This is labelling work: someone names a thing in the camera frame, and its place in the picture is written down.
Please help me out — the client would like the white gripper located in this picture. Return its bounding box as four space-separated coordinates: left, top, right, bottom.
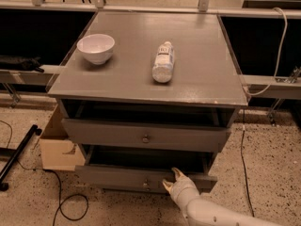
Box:
162 167 199 210

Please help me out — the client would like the grey drawer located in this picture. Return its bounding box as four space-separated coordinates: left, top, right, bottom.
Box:
75 146 217 194
62 119 230 153

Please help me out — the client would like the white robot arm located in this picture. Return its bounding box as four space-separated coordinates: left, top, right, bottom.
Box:
163 168 281 226

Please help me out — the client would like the grey top drawer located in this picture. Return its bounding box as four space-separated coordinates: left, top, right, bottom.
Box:
62 119 230 153

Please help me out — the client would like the grey drawer cabinet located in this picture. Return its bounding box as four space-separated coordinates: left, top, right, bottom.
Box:
47 10 249 193

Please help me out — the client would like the clear plastic bottle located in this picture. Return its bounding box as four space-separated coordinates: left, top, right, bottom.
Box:
152 41 174 83

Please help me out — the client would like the cardboard box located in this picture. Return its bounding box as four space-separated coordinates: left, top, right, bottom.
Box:
39 106 86 171

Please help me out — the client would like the white bowl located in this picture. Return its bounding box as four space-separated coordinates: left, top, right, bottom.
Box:
76 34 115 65

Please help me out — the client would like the black stand leg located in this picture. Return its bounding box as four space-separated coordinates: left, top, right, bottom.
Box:
0 124 41 191

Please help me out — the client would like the black cloth bundle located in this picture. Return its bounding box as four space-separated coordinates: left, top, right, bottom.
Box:
0 56 44 73

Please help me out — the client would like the black floor cable right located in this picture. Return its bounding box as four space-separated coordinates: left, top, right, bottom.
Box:
240 108 256 218

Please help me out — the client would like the metal rail bracket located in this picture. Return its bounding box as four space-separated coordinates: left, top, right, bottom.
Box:
267 67 301 126

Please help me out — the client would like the white hanging cable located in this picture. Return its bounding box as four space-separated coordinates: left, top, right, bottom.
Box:
243 7 289 97

